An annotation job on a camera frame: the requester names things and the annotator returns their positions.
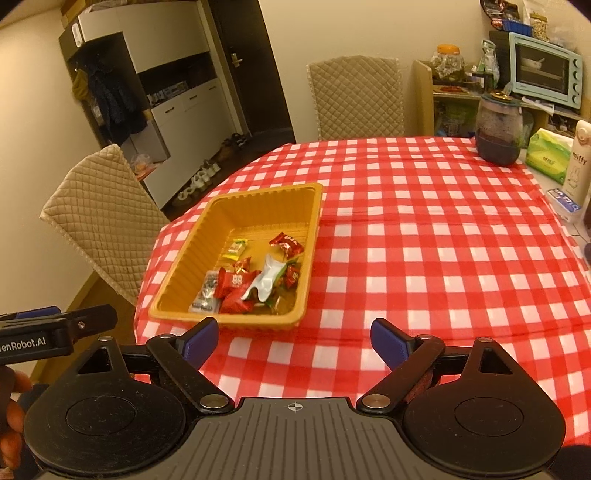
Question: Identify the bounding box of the blue white small box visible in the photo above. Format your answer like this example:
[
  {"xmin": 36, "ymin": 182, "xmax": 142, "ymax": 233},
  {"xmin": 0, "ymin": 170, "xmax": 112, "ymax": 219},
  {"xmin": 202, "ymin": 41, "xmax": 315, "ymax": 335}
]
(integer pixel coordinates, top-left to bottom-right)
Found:
[{"xmin": 547, "ymin": 187, "xmax": 581, "ymax": 224}]

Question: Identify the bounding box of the clear packet of candies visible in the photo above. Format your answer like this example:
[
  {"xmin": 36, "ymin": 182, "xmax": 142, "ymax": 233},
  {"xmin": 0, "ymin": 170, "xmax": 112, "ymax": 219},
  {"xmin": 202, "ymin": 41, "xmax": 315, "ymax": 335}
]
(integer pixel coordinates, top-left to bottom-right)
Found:
[{"xmin": 189, "ymin": 270, "xmax": 220, "ymax": 312}]

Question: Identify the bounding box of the person's left hand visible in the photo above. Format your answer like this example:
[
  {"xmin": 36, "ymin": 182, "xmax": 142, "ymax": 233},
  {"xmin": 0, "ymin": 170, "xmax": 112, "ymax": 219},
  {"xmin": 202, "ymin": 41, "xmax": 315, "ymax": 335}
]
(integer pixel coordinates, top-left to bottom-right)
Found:
[{"xmin": 0, "ymin": 369, "xmax": 33, "ymax": 467}]

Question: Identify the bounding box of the white insulated bottle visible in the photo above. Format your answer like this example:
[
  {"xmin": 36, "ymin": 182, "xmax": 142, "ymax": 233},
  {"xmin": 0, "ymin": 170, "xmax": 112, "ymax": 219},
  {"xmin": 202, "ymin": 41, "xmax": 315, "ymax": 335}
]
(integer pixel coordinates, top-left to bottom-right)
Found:
[{"xmin": 562, "ymin": 120, "xmax": 591, "ymax": 204}]

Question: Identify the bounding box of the plastic jar with orange lid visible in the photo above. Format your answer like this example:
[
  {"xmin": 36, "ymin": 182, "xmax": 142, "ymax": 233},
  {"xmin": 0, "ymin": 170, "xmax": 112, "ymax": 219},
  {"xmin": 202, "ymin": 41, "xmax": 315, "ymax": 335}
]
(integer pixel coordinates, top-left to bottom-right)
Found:
[{"xmin": 430, "ymin": 44, "xmax": 466, "ymax": 83}]

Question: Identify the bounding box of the red white checkered tablecloth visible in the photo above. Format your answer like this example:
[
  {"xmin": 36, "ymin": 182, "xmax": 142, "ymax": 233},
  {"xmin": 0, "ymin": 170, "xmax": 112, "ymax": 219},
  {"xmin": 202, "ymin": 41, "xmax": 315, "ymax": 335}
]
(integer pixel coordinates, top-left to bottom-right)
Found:
[{"xmin": 134, "ymin": 135, "xmax": 591, "ymax": 446}]

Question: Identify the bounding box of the wooden shelf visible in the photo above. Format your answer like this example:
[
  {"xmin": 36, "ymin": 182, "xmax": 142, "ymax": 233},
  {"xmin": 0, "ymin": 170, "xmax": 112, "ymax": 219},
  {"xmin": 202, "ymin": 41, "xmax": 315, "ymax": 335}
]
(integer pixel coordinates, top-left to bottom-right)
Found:
[{"xmin": 412, "ymin": 59, "xmax": 583, "ymax": 139}]

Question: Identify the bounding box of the orange plastic basket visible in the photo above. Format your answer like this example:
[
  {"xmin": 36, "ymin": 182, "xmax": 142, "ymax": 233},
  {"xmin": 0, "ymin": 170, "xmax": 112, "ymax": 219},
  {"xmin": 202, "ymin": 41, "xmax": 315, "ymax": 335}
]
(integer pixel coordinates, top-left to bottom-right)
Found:
[{"xmin": 148, "ymin": 182, "xmax": 324, "ymax": 332}]

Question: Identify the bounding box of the white storage cabinet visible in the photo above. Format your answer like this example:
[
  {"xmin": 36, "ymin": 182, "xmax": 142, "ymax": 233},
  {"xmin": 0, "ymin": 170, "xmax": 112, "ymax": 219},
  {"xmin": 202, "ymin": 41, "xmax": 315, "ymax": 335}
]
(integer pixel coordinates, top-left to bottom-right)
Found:
[{"xmin": 59, "ymin": 0, "xmax": 245, "ymax": 208}]

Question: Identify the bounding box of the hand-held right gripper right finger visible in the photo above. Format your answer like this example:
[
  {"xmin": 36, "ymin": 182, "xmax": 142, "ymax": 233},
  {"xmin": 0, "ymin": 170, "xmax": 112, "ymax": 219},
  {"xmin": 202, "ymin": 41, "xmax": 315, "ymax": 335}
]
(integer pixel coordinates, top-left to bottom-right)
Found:
[{"xmin": 358, "ymin": 318, "xmax": 539, "ymax": 414}]

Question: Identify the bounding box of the beige quilted chair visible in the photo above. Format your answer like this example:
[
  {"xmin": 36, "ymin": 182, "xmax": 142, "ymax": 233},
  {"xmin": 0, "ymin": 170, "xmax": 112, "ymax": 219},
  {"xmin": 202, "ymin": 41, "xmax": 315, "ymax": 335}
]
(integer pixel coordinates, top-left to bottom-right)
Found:
[
  {"xmin": 307, "ymin": 55, "xmax": 406, "ymax": 141},
  {"xmin": 41, "ymin": 144, "xmax": 169, "ymax": 305}
]

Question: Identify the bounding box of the light blue toaster oven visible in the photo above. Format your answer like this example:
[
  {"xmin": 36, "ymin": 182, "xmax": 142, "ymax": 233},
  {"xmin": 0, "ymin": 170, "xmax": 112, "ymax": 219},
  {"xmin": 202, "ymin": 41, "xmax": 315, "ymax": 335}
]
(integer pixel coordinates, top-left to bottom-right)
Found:
[{"xmin": 508, "ymin": 31, "xmax": 583, "ymax": 109}]

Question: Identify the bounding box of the large red snack packet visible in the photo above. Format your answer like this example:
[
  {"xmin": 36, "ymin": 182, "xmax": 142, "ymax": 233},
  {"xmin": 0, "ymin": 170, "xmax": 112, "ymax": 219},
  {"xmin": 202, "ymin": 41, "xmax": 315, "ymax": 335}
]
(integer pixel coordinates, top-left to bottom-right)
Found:
[{"xmin": 213, "ymin": 268, "xmax": 262, "ymax": 315}]

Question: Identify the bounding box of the dark glass jar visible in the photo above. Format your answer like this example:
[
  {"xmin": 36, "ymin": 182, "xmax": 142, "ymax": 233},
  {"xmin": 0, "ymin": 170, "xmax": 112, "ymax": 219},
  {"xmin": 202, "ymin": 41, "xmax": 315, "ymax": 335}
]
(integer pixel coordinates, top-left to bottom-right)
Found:
[{"xmin": 475, "ymin": 92, "xmax": 524, "ymax": 167}]

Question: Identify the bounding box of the clear bag of nuts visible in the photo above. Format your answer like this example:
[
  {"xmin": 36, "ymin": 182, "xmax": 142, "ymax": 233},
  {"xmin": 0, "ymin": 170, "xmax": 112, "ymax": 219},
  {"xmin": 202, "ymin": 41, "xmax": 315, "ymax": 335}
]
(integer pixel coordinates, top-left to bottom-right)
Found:
[{"xmin": 524, "ymin": 0, "xmax": 550, "ymax": 40}]

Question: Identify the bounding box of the row of shoes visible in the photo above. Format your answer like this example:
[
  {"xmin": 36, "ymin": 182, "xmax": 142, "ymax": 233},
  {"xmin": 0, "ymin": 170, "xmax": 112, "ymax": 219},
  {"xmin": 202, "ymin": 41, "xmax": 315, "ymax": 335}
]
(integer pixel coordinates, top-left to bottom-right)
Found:
[{"xmin": 178, "ymin": 133, "xmax": 252, "ymax": 201}]

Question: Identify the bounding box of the dark red printed candy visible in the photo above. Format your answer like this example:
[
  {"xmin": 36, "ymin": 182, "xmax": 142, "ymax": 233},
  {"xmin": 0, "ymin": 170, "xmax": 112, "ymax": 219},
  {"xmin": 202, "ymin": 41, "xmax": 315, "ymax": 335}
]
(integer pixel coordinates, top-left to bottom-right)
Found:
[{"xmin": 269, "ymin": 232, "xmax": 305, "ymax": 258}]

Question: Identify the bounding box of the dark wooden door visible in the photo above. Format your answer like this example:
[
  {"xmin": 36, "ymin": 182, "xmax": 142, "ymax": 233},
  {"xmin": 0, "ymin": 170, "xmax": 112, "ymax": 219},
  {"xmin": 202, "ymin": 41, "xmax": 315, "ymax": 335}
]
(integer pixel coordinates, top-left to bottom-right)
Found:
[{"xmin": 208, "ymin": 0, "xmax": 296, "ymax": 148}]

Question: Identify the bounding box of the green foil bag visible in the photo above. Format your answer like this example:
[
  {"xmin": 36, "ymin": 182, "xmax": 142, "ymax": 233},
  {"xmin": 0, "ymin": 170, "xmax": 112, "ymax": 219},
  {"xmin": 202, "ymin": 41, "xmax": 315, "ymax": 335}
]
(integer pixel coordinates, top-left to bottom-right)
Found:
[{"xmin": 480, "ymin": 39, "xmax": 500, "ymax": 88}]

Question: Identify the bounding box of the green tissue pack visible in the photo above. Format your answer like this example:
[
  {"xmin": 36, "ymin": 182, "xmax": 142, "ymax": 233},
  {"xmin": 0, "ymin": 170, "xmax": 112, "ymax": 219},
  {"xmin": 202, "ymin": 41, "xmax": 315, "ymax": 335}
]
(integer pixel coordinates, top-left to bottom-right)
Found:
[{"xmin": 525, "ymin": 129, "xmax": 573, "ymax": 185}]

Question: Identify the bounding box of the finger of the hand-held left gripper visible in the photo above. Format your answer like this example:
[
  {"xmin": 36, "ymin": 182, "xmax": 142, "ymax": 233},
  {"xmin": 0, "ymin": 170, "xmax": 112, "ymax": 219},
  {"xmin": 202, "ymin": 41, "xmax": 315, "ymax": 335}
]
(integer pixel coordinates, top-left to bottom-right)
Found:
[{"xmin": 60, "ymin": 305, "xmax": 118, "ymax": 344}]

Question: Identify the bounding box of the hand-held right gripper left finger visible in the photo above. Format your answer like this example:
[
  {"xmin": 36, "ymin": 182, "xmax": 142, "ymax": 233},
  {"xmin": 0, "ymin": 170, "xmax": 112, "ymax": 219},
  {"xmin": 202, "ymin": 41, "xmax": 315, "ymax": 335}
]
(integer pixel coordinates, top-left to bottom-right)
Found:
[{"xmin": 74, "ymin": 316, "xmax": 234, "ymax": 414}]

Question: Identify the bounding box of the green candy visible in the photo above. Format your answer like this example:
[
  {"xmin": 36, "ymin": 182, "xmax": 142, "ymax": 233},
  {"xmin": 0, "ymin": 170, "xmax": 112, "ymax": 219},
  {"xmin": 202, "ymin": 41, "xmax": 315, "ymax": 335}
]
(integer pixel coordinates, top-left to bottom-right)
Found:
[{"xmin": 222, "ymin": 237, "xmax": 250, "ymax": 260}]

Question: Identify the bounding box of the red orange snack packet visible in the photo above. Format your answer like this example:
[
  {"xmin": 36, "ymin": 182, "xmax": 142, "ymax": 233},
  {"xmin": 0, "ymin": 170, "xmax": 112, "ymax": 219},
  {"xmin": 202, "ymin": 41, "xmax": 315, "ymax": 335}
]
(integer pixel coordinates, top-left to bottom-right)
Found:
[{"xmin": 279, "ymin": 261, "xmax": 302, "ymax": 290}]

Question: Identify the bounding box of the dark snack bag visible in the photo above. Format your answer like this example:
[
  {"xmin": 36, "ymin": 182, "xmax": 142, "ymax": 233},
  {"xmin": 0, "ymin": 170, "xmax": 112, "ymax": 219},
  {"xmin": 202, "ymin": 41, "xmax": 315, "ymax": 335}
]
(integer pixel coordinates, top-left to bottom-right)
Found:
[{"xmin": 480, "ymin": 0, "xmax": 520, "ymax": 31}]

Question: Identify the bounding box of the long white green snack packet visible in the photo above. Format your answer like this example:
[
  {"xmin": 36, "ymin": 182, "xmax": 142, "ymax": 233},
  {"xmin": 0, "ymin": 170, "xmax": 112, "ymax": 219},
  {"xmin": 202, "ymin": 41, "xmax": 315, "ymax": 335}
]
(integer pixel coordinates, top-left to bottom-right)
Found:
[{"xmin": 242, "ymin": 254, "xmax": 287, "ymax": 303}]

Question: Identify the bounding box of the dark hanging coat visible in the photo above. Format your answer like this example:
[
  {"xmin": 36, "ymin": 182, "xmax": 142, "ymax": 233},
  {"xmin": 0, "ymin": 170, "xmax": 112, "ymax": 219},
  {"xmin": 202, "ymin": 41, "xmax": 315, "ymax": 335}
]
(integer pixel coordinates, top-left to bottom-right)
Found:
[{"xmin": 71, "ymin": 60, "xmax": 148, "ymax": 144}]

